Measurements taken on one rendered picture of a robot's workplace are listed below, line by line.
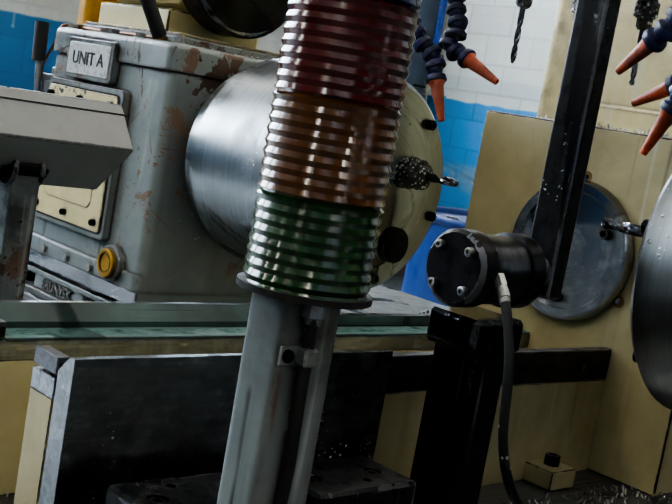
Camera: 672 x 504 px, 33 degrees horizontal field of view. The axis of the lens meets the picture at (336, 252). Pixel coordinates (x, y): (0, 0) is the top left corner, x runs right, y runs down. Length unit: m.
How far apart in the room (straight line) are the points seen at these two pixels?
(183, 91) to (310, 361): 0.87
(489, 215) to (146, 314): 0.48
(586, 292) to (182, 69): 0.53
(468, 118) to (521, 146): 6.84
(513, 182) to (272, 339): 0.77
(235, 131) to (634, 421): 0.52
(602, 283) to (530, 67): 6.65
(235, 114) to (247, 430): 0.77
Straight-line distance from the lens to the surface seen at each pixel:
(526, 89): 7.79
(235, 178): 1.25
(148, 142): 1.37
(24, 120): 0.97
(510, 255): 0.87
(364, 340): 1.05
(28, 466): 0.79
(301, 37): 0.50
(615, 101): 1.35
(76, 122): 1.00
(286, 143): 0.50
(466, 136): 8.08
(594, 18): 0.94
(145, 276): 1.37
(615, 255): 1.17
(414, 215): 1.32
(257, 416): 0.53
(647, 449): 1.17
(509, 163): 1.27
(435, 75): 1.21
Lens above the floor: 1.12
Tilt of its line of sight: 7 degrees down
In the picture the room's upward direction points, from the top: 10 degrees clockwise
